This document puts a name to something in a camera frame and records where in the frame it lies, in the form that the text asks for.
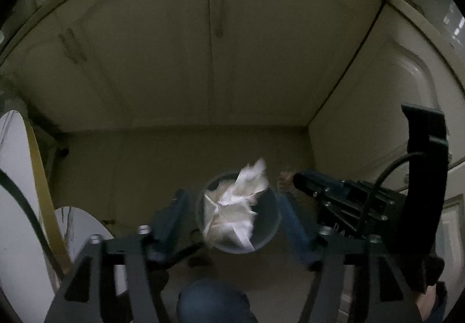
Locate white marble round table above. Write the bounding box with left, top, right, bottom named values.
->
left=54, top=206, right=128, bottom=296

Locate white oval board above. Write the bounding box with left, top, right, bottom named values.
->
left=0, top=110, right=71, bottom=323

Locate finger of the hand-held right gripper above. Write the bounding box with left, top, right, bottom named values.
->
left=292, top=169, right=349, bottom=200

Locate white panelled corner cabinet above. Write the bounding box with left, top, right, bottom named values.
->
left=308, top=3, right=465, bottom=200

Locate cream kitchen cabinet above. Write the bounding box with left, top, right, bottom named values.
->
left=0, top=0, right=386, bottom=133

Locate white paper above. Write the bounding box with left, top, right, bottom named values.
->
left=203, top=158, right=269, bottom=251

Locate grey round waste bin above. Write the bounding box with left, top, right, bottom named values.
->
left=195, top=170, right=281, bottom=254

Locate black table base bar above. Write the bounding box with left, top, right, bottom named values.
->
left=160, top=241, right=205, bottom=269

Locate person's leg in blue jeans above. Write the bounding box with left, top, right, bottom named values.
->
left=176, top=279, right=258, bottom=323

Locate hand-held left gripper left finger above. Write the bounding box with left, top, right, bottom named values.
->
left=44, top=188, right=191, bottom=323

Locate person's right forearm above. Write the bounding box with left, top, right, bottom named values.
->
left=416, top=281, right=448, bottom=323

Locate brown wrapper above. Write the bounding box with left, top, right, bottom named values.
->
left=278, top=169, right=295, bottom=194

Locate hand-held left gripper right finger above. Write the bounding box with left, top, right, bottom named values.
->
left=277, top=192, right=425, bottom=323

